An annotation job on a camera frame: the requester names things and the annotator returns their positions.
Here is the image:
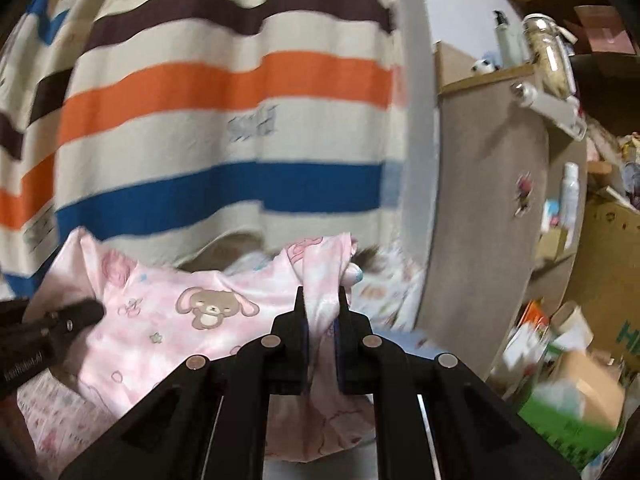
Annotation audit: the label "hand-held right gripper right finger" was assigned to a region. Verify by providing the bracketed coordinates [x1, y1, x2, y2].
[335, 285, 581, 480]

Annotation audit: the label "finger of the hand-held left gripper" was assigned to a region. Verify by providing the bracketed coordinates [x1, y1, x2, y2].
[22, 298, 106, 357]

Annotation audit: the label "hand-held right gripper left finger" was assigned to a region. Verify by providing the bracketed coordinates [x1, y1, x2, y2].
[60, 286, 313, 480]

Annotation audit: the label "pink bear print pants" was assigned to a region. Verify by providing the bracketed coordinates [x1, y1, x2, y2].
[37, 227, 379, 463]

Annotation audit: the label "white bear print sheet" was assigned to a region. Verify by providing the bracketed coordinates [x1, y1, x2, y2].
[350, 242, 427, 332]

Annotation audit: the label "wooden cabinet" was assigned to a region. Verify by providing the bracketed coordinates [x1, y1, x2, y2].
[414, 42, 592, 382]

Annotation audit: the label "green checkered box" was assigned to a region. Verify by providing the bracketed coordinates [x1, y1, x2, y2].
[517, 385, 627, 472]

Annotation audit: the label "striped hanging curtain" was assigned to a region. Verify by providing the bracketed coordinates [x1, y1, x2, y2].
[0, 0, 407, 287]

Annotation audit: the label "cabinet sticker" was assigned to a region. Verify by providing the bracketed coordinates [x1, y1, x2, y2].
[514, 172, 537, 217]

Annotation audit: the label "cardboard box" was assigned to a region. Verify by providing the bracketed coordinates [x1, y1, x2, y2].
[569, 194, 640, 361]

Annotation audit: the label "cardboard flap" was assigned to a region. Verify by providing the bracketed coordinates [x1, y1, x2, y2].
[433, 42, 477, 94]

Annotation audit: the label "white clamp device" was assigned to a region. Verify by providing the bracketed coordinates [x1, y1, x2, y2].
[509, 82, 589, 141]

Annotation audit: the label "white pump bottle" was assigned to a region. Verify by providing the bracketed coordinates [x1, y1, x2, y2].
[492, 10, 527, 69]

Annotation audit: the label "glass jar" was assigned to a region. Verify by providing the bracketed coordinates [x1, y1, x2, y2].
[522, 13, 577, 99]

